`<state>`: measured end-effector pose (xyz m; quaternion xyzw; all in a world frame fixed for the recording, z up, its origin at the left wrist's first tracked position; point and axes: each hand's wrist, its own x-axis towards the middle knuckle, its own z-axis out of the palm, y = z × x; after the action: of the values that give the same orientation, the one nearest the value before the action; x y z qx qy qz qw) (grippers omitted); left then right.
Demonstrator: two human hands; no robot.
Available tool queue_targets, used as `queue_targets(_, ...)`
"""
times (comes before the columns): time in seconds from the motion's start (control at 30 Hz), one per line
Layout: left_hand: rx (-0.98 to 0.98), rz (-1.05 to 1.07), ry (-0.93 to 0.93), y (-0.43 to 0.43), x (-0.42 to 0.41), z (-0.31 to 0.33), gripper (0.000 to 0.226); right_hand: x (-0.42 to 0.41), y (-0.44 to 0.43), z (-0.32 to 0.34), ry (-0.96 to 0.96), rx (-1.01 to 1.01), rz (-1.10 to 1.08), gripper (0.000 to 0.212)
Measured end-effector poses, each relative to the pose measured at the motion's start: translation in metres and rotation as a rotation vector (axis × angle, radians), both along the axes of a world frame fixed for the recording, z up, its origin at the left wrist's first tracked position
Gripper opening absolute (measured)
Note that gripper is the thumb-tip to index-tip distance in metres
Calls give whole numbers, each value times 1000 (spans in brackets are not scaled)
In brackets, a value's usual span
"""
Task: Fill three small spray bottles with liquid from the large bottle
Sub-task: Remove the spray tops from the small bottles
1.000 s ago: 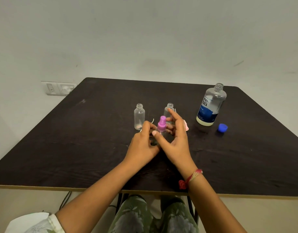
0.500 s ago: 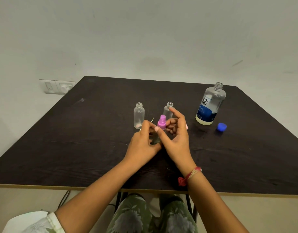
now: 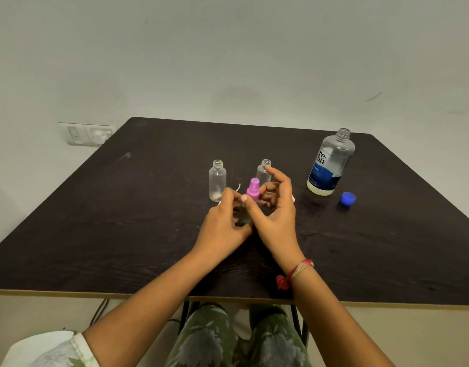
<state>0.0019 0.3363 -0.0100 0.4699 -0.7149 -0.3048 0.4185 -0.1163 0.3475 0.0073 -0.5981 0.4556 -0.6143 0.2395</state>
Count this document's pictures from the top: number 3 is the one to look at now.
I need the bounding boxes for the white spray cap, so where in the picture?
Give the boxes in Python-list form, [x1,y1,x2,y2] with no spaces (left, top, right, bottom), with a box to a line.
[218,182,241,206]

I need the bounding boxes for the purple spray cap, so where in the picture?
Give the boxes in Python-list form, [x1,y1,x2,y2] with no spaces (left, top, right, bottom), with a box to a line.
[246,177,261,202]

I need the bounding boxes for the green floral left sleeve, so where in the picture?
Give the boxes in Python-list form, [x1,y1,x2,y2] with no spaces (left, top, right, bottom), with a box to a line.
[1,330,101,367]

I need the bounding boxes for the green floral trousers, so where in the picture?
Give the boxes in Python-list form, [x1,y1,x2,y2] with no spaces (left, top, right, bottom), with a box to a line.
[165,303,313,367]

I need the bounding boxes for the person's right forearm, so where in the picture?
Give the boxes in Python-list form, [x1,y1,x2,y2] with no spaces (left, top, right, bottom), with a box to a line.
[287,263,396,367]

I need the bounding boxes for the red thread wristband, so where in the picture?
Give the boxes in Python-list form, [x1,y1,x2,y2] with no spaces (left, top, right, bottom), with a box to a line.
[276,258,314,291]

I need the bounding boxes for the person's left hand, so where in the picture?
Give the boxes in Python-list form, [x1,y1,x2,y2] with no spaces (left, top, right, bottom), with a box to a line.
[191,187,254,267]

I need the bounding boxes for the person's left forearm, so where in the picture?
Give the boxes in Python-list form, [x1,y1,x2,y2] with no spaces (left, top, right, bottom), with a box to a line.
[82,250,220,367]

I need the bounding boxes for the black table leg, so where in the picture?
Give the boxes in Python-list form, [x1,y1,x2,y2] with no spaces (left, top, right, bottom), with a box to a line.
[178,301,192,335]
[289,303,310,348]

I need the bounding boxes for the white plug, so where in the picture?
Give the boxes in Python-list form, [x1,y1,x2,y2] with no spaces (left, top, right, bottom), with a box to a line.
[91,127,115,146]

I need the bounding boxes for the white wall socket panel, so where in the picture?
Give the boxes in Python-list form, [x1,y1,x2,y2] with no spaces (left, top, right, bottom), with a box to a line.
[59,122,119,147]

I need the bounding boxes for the person's right hand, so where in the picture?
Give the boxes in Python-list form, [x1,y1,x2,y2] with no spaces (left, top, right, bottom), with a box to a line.
[240,165,305,274]

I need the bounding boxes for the small round bottle purple print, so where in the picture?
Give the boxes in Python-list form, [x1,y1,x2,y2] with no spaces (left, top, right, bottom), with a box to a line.
[234,198,262,229]

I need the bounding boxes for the small clear bottle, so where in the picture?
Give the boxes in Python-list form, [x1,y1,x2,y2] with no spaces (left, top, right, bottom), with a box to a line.
[256,159,273,185]
[208,159,227,203]

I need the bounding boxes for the large clear bottle blue label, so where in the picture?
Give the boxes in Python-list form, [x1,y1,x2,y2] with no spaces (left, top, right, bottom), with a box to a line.
[306,127,356,197]

